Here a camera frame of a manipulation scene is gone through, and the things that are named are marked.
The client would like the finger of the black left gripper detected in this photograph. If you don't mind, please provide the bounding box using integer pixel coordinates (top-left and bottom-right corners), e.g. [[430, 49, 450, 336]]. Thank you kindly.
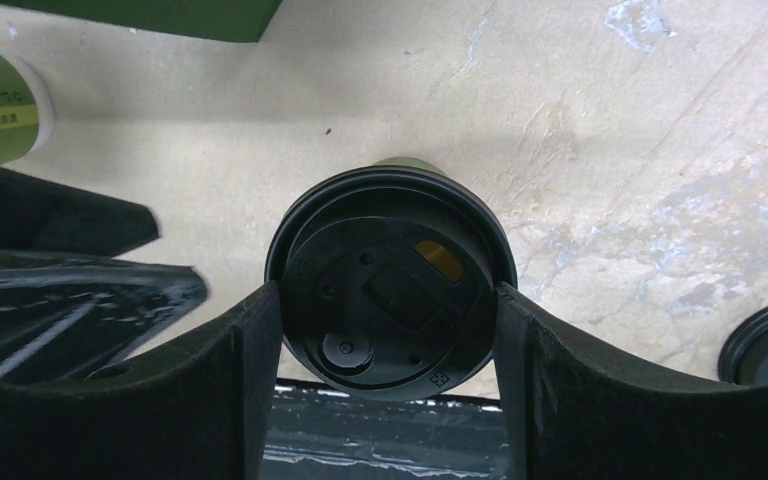
[[0, 167, 160, 257], [0, 249, 208, 385]]

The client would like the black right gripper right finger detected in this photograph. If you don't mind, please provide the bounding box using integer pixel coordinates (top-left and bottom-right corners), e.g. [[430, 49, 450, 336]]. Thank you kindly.
[[493, 283, 768, 479]]

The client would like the white paper cup stack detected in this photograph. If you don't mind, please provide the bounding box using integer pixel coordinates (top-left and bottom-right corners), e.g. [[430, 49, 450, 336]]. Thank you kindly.
[[0, 50, 55, 165]]

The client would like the green paper bag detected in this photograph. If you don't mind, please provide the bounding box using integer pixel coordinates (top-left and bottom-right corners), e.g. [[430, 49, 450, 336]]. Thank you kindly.
[[0, 0, 281, 43]]

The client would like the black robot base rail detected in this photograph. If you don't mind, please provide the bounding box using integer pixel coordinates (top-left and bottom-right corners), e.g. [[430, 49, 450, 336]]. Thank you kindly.
[[259, 379, 511, 479]]

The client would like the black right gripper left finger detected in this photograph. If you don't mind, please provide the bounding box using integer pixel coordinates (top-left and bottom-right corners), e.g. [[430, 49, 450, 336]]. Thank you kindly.
[[0, 282, 283, 479]]

